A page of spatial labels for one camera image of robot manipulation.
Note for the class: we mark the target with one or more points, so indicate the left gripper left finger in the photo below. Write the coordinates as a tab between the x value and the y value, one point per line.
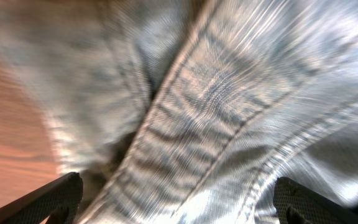
55	202

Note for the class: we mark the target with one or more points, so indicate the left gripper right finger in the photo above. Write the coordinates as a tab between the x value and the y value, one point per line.
296	204

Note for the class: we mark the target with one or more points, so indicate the light blue denim shorts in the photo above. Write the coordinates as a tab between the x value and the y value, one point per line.
189	111

